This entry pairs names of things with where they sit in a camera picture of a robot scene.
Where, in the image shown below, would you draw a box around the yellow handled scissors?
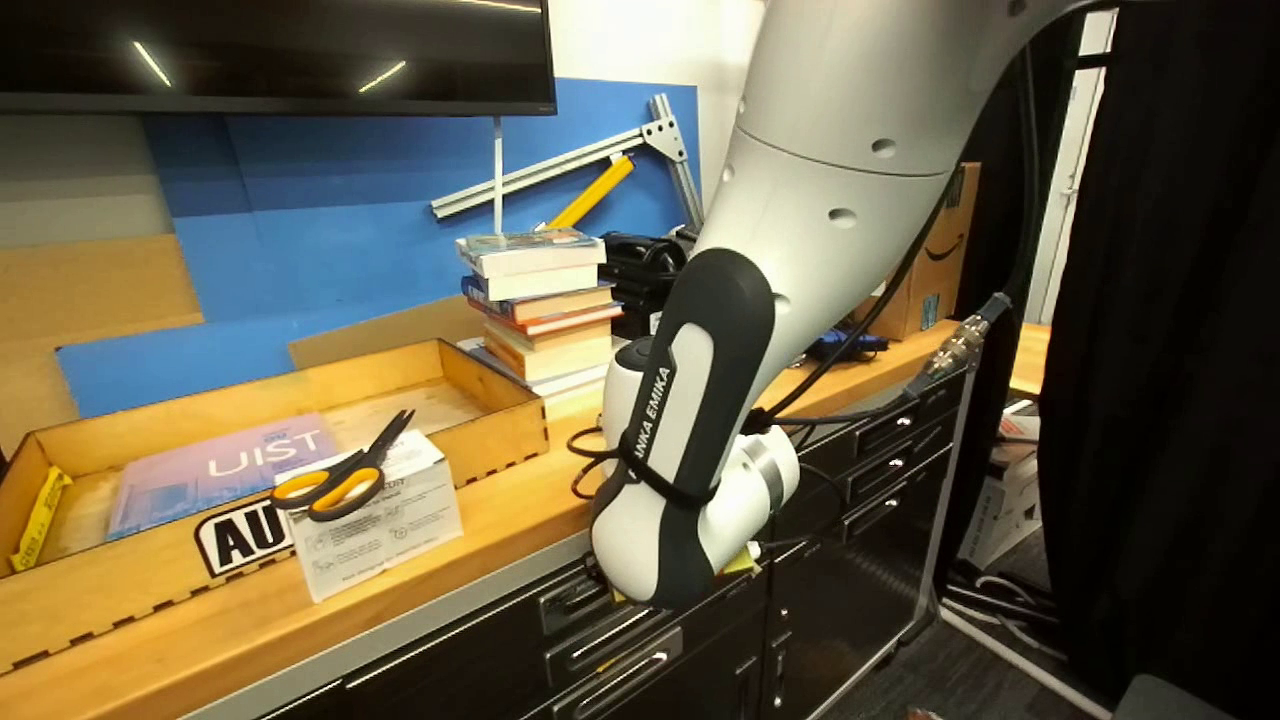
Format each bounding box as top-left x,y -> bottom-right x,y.
267,404 -> 420,525

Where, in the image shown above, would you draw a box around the yellow flat stick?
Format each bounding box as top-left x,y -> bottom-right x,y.
9,460 -> 78,582

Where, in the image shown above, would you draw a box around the black flat screen monitor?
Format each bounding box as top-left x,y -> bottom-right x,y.
0,0 -> 558,121

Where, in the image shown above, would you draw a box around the black drawer cabinet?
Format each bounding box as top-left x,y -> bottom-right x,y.
254,355 -> 981,720

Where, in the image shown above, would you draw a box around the white paper sheet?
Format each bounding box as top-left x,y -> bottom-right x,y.
284,430 -> 469,609

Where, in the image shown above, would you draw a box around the yellow bar tool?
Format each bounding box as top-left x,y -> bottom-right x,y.
545,154 -> 639,235

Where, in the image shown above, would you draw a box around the cardboard shipping box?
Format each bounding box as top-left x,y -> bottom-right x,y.
859,156 -> 988,346

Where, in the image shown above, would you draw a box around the black white letter sticker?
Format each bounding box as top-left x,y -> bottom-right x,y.
191,493 -> 300,586

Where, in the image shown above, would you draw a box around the wooden tray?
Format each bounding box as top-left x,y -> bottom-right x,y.
0,333 -> 550,679

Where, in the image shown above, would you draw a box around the blue black hand tool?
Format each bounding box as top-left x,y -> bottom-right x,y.
803,323 -> 890,367

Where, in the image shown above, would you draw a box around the tan large book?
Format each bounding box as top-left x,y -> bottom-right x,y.
455,322 -> 623,404

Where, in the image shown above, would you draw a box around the grey metal frame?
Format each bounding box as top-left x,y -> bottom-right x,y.
794,291 -> 1016,720

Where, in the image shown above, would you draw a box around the dark blue book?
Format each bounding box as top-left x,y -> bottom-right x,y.
459,273 -> 537,311

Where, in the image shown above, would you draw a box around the purple UIST booklet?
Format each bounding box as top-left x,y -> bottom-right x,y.
104,412 -> 344,541

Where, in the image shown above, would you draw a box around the red brown book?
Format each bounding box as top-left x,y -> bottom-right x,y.
469,290 -> 628,342

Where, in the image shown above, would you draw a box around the black camera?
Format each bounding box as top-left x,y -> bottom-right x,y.
595,228 -> 701,346

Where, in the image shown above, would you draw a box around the black curtain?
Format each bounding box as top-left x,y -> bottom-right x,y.
1036,0 -> 1280,720

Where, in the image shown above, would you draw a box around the white thick book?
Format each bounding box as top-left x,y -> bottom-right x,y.
451,223 -> 612,303

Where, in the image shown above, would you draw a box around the thin silver rod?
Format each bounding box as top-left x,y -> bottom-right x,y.
488,113 -> 507,242

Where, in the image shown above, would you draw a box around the blue wall board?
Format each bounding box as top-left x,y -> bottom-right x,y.
56,77 -> 702,421

